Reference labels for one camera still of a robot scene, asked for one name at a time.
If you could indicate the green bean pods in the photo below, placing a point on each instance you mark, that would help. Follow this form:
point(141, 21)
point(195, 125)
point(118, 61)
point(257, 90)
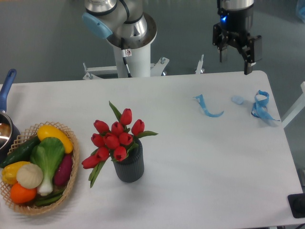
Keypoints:
point(48, 199)

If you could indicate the blue handled saucepan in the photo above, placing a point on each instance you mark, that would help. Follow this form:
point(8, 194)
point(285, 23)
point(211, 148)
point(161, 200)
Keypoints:
point(8, 131)

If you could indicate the white metal frame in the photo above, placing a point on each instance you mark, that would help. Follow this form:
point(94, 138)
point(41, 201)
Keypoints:
point(295, 109)

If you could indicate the black device at table edge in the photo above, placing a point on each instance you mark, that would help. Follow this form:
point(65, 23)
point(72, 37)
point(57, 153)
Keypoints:
point(297, 205)

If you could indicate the curved blue tape strip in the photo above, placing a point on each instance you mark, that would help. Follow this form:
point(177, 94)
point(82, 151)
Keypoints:
point(201, 102)

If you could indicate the yellow squash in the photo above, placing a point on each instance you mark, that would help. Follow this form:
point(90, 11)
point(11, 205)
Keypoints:
point(46, 131)

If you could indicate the purple sweet potato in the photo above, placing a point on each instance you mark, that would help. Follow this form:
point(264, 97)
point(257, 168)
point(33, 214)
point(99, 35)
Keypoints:
point(63, 173)

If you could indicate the crumpled blue tape strip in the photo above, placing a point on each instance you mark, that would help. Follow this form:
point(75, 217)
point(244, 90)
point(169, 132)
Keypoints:
point(259, 109)

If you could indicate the green bok choy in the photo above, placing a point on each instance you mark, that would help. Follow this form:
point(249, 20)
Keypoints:
point(47, 155)

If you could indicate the dark grey ribbed vase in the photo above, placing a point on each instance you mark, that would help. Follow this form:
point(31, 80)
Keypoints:
point(132, 168)

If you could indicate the yellow bell pepper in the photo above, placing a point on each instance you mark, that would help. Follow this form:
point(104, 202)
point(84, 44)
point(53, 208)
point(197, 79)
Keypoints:
point(9, 173)

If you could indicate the orange fruit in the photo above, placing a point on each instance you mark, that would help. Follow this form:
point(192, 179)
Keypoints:
point(20, 195)

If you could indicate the dark green cucumber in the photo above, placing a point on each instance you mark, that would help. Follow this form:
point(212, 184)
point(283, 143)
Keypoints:
point(21, 153)

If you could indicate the cream white garlic bulb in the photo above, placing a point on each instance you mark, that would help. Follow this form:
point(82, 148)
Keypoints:
point(29, 176)

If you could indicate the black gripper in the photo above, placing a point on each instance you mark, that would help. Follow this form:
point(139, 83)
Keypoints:
point(233, 29)

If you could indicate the light blue cap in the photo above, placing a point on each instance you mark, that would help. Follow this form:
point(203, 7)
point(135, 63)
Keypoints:
point(237, 99)

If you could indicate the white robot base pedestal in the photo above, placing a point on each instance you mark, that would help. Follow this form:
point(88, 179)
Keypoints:
point(129, 63)

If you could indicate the red tulip bouquet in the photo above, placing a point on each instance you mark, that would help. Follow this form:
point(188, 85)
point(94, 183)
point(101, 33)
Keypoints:
point(114, 142)

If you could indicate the woven wicker basket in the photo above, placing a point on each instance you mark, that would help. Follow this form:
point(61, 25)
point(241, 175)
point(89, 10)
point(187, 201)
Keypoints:
point(29, 208)

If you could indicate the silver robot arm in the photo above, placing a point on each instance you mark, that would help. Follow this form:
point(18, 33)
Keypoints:
point(130, 32)

